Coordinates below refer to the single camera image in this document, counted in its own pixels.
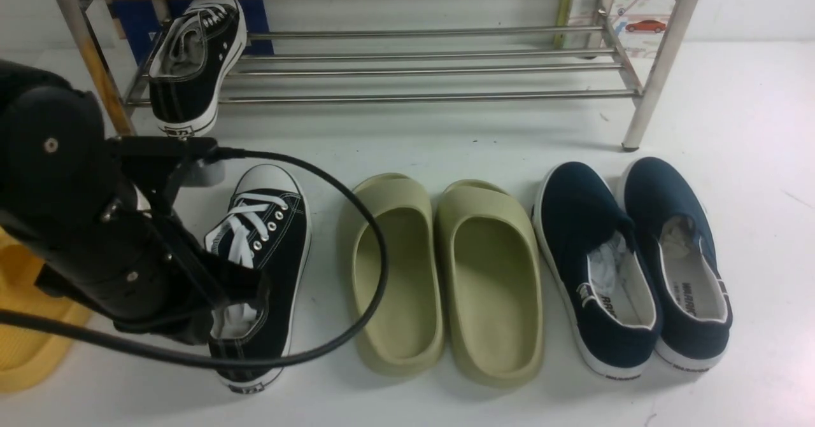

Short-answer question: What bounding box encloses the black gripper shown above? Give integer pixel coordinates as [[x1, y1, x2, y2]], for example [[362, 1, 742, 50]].
[[2, 185, 269, 345]]

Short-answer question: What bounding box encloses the black canvas sneaker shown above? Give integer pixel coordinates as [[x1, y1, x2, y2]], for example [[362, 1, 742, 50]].
[[203, 164, 311, 360], [148, 0, 247, 137]]

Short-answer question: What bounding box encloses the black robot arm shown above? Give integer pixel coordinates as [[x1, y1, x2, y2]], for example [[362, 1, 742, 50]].
[[1, 60, 269, 345]]

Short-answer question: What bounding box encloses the stainless steel shoe rack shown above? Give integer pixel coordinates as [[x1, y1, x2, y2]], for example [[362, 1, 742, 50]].
[[56, 0, 699, 152]]

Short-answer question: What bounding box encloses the navy slip-on shoe left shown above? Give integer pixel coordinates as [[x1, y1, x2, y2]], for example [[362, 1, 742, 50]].
[[532, 162, 663, 381]]

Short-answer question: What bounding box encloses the navy slip-on shoe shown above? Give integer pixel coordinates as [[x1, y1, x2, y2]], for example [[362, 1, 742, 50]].
[[532, 162, 663, 381], [616, 157, 734, 374]]

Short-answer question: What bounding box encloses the navy slip-on shoe right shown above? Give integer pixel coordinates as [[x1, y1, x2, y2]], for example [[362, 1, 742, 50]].
[[616, 157, 734, 374]]

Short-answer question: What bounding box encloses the olive green slide left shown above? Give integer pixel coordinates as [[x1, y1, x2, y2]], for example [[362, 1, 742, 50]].
[[337, 174, 445, 378]]

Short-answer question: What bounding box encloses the olive green slide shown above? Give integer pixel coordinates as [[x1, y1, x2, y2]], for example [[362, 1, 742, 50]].
[[337, 174, 445, 378], [434, 179, 544, 388]]

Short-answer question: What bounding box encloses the yellow slide slipper right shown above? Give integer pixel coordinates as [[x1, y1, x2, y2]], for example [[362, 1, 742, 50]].
[[1, 230, 92, 393]]

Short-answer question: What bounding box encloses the olive green slide right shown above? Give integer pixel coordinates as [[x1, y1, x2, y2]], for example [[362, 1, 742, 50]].
[[434, 179, 544, 388]]

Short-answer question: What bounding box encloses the map poster with red car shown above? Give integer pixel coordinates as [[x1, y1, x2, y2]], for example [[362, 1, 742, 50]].
[[554, 0, 675, 59]]

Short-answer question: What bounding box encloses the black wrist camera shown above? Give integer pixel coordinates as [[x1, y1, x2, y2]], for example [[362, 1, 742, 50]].
[[106, 136, 226, 216]]

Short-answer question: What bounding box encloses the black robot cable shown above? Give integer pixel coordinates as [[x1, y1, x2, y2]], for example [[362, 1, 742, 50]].
[[0, 148, 389, 370]]

